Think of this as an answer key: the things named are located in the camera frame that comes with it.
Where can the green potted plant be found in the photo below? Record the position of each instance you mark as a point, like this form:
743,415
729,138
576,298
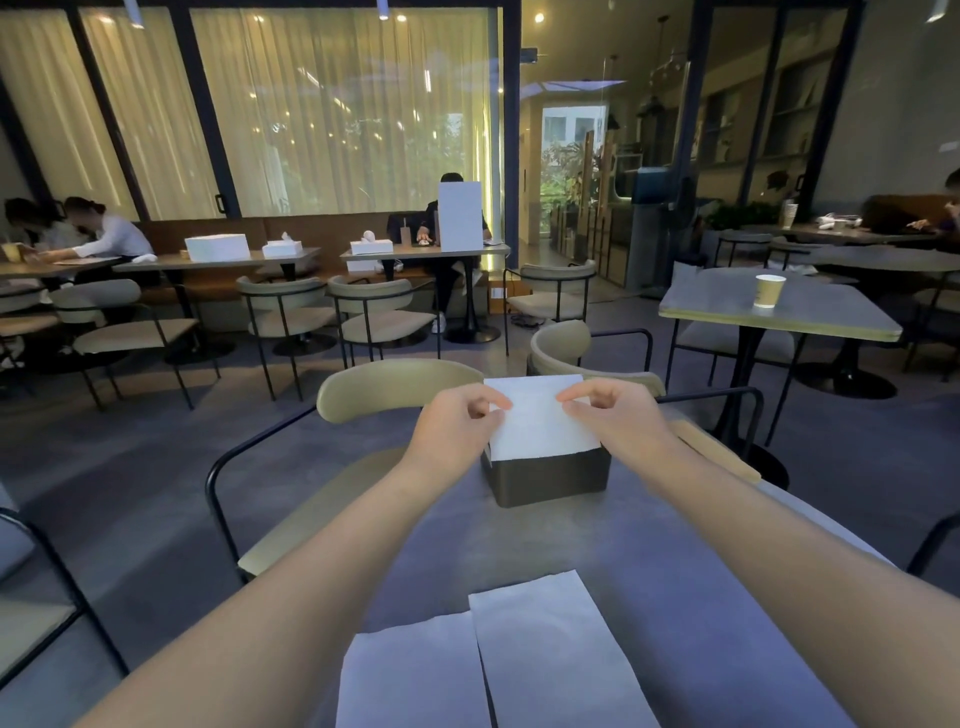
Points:
566,176

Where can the white paper napkin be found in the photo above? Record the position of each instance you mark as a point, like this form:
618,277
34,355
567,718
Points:
412,675
540,420
555,652

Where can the long grey cafe table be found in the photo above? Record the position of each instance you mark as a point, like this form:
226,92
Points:
847,232

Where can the person's left fingers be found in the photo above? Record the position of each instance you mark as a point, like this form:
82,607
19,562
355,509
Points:
491,397

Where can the wooden cafe table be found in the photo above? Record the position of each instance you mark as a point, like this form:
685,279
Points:
52,264
450,253
217,264

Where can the cream window curtains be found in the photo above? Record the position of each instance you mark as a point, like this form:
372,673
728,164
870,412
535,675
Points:
322,112

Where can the beige chair black frame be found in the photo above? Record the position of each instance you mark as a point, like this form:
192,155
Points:
19,319
551,289
112,322
30,615
360,390
281,304
375,307
562,345

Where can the blue grey machine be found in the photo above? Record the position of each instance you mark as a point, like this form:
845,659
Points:
651,217

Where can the person's left forearm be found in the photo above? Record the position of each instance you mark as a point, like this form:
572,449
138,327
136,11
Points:
300,600

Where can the black napkin holder box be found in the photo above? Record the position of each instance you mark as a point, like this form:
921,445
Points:
551,476

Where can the grey square cafe table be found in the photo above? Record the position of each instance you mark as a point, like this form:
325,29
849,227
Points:
810,304

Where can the flat white box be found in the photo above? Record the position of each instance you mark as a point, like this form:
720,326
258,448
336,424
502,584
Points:
217,247

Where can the dark chair black frame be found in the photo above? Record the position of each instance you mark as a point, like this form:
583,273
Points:
742,246

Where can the round grey cafe table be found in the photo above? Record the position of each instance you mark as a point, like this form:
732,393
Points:
877,259

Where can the white paper cup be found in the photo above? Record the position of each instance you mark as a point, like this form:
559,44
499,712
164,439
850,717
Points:
789,215

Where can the white tissue box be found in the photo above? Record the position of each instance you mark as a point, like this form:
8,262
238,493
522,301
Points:
283,249
371,246

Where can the person's right hand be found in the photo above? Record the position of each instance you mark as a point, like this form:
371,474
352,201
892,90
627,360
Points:
630,431

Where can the beige paper cup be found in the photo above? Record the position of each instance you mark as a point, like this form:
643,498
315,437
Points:
769,292

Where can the person's right forearm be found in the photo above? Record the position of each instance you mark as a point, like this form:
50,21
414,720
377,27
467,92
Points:
795,592

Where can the person's left hand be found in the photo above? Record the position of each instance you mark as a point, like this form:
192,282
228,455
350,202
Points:
446,439

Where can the person's right fingers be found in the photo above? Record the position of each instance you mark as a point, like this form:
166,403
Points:
581,394

